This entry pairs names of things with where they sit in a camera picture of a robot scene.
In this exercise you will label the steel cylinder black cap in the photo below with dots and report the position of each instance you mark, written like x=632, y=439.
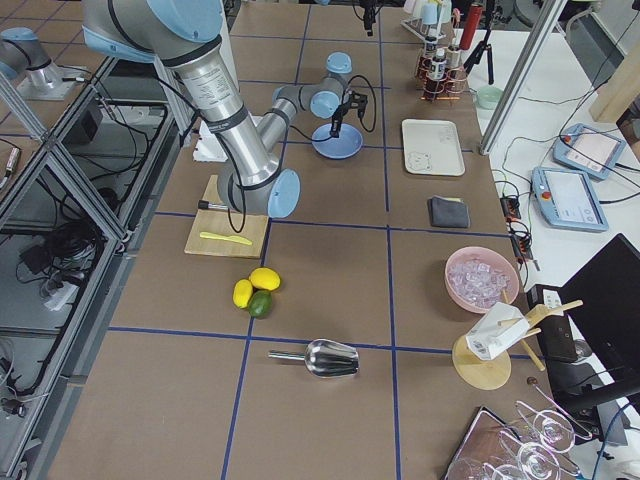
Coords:
x=211, y=206

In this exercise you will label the grey yellow folded cloth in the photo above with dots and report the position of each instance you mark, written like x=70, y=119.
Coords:
x=448, y=213

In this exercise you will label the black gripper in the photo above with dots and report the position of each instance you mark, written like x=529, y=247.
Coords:
x=339, y=113

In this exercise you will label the yellow lemon back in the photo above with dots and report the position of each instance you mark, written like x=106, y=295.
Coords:
x=242, y=293

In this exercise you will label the round wooden stand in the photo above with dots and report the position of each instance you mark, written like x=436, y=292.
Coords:
x=493, y=374

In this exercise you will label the green bowl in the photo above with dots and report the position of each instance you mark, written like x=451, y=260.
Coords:
x=488, y=97

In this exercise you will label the bottle white cap lower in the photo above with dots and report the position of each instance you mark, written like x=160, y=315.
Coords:
x=438, y=65

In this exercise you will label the clear wine glass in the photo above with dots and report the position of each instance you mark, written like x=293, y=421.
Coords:
x=547, y=434

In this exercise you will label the blue teach pendant far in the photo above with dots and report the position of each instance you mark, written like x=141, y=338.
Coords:
x=586, y=149

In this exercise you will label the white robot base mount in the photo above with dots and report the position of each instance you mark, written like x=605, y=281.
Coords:
x=208, y=148

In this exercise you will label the black monitor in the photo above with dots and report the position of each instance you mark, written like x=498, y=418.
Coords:
x=608, y=286

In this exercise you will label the pink bowl of ice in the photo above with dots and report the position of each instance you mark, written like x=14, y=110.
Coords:
x=476, y=278

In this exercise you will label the white paper carton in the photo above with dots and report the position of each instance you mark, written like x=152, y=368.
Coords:
x=500, y=328

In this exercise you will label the blue plastic plate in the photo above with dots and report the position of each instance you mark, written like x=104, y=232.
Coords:
x=347, y=144

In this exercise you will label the red cylinder bottle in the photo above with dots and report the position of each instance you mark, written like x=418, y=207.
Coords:
x=472, y=21

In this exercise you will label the wooden cutting board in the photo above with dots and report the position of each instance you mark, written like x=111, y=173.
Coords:
x=255, y=227

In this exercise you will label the black tripod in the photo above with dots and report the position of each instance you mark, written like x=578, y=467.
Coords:
x=483, y=48

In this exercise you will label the cream bear tray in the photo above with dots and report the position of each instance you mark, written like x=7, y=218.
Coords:
x=431, y=147

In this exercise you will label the yellow lemon front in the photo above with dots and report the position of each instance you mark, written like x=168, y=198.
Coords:
x=265, y=278

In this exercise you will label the copper wire bottle rack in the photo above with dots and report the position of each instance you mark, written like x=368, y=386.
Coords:
x=450, y=88

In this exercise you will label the blue teach pendant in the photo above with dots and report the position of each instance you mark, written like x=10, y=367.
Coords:
x=566, y=200
x=586, y=149

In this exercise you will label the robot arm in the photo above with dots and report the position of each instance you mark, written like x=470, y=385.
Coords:
x=23, y=56
x=186, y=36

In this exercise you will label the green lime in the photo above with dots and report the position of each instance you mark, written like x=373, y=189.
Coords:
x=260, y=304

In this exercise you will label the blue teach pendant near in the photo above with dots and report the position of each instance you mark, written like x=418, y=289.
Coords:
x=566, y=200

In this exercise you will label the metal scoop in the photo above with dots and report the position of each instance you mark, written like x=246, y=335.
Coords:
x=324, y=358

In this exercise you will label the bottle white cap left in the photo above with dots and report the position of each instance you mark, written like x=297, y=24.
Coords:
x=430, y=48

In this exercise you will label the white wire cup rack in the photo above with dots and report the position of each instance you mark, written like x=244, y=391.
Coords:
x=427, y=17

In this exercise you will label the yellow lemon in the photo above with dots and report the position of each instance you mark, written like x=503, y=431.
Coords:
x=242, y=293
x=265, y=278

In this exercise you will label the yellow plastic knife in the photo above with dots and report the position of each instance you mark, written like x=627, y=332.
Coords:
x=228, y=238

